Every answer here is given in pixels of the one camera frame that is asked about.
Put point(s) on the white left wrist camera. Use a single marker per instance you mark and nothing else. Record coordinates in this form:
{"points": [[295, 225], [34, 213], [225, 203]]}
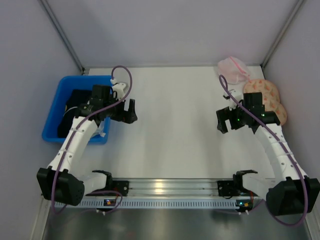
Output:
{"points": [[119, 89]]}

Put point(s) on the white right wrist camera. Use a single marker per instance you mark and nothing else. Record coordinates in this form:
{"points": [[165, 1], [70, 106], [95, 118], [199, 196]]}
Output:
{"points": [[233, 96]]}

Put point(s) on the blue plastic bin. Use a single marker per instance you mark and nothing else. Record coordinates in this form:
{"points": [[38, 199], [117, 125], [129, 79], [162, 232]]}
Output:
{"points": [[63, 93]]}

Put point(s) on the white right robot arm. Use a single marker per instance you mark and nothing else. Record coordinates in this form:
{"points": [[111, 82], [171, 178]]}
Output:
{"points": [[293, 192]]}

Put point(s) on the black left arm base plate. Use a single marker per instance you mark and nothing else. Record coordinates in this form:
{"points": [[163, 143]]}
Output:
{"points": [[120, 186]]}

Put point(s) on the black bra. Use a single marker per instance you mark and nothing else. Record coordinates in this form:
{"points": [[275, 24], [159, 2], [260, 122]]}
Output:
{"points": [[77, 98]]}

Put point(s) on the white slotted cable duct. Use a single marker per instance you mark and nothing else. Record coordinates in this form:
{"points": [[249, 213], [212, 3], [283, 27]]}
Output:
{"points": [[162, 203]]}

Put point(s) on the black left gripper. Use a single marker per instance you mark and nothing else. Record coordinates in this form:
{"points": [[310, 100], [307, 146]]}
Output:
{"points": [[124, 114]]}

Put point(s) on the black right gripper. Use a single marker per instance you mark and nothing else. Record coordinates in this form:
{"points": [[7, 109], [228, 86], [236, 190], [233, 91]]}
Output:
{"points": [[229, 120]]}

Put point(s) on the aluminium mounting rail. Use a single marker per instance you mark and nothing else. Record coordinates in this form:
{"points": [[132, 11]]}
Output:
{"points": [[174, 187]]}

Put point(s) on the floral mesh bra laundry bag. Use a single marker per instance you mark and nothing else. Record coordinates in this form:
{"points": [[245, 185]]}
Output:
{"points": [[270, 97]]}

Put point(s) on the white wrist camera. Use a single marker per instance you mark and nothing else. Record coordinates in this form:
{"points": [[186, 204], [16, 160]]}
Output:
{"points": [[119, 89], [233, 96]]}

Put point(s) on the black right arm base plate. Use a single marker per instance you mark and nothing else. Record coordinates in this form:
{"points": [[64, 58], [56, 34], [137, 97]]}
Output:
{"points": [[228, 189]]}

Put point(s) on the pink mesh laundry pouch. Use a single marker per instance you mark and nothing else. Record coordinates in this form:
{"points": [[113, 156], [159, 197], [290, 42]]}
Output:
{"points": [[233, 70]]}

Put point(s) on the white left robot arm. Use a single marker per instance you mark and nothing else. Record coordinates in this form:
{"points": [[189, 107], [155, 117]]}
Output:
{"points": [[59, 182]]}

